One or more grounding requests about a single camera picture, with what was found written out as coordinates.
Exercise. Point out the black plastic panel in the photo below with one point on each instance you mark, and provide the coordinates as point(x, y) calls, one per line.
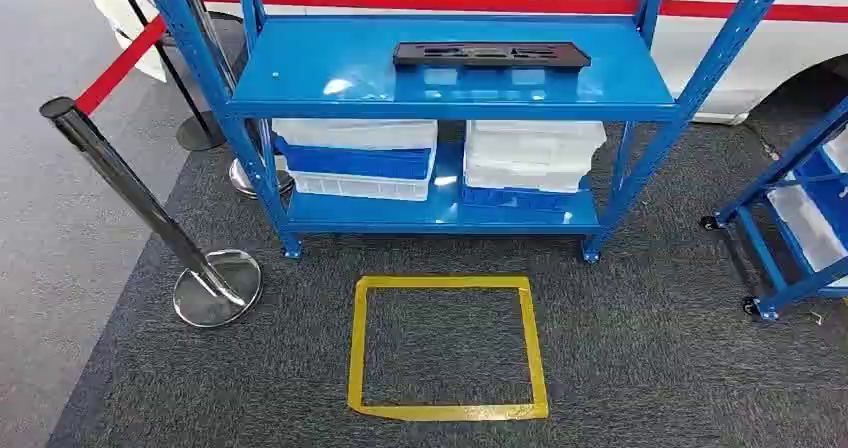
point(411, 58)

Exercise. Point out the blue plastic crate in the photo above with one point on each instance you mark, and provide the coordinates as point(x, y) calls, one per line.
point(351, 163)

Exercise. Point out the white plastic crate stack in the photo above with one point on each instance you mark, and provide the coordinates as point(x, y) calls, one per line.
point(530, 157)

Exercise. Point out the yellow tape square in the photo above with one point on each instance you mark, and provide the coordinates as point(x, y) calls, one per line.
point(356, 339)

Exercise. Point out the blue metal shelf rack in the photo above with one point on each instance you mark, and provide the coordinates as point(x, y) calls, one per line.
point(331, 61)

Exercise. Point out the red barrier belt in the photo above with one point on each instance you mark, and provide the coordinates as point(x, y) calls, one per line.
point(119, 67)
point(464, 2)

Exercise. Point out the blue wheeled rack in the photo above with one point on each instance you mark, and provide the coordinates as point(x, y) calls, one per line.
point(762, 253)

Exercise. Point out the white car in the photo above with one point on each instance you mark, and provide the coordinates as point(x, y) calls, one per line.
point(729, 54)

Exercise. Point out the chrome stanchion post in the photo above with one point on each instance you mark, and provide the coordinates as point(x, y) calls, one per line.
point(244, 178)
point(122, 176)

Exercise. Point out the black stanchion post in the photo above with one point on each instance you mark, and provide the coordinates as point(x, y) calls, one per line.
point(169, 67)

